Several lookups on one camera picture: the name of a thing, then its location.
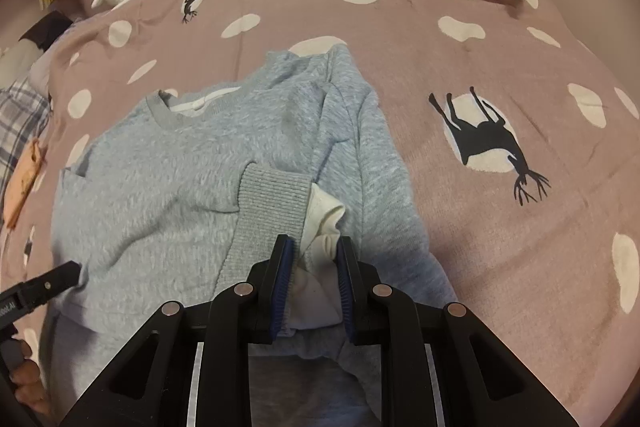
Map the lavender pillow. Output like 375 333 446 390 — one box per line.
27 18 84 98

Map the blue plaid pillow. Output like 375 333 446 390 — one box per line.
0 74 50 197

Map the folded orange bear garment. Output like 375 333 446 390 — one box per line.
2 138 46 229

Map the grey New York sweatshirt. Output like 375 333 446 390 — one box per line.
40 45 454 426

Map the beige headboard cushion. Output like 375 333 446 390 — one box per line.
0 39 43 89

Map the polka dot mauve blanket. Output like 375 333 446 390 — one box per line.
1 0 639 426

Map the person left hand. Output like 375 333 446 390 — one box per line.
10 340 51 418

